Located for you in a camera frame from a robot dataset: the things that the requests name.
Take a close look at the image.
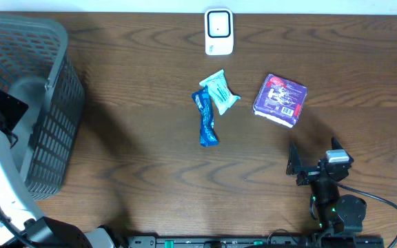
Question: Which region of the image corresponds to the purple snack pack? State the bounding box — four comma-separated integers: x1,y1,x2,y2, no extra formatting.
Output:
252,74,307,128

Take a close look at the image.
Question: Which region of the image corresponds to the teal snack packet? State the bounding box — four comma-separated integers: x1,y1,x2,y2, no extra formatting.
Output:
199,70,241,115

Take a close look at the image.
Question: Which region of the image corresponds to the blue snack wrapper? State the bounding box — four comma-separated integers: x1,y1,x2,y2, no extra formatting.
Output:
192,87,219,147

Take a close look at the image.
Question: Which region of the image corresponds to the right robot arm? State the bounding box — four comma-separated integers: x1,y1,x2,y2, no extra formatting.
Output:
286,138,367,247

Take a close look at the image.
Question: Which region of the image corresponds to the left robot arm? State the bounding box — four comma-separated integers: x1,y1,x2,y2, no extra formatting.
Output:
0,76,121,247

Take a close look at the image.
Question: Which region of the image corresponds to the white barcode scanner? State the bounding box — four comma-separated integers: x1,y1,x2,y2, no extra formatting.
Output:
204,8,234,56

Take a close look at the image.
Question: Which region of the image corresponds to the grey plastic mesh basket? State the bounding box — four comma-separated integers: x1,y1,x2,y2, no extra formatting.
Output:
0,14,85,200

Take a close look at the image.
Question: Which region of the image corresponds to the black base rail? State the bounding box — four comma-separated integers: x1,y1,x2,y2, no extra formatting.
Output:
127,233,384,248

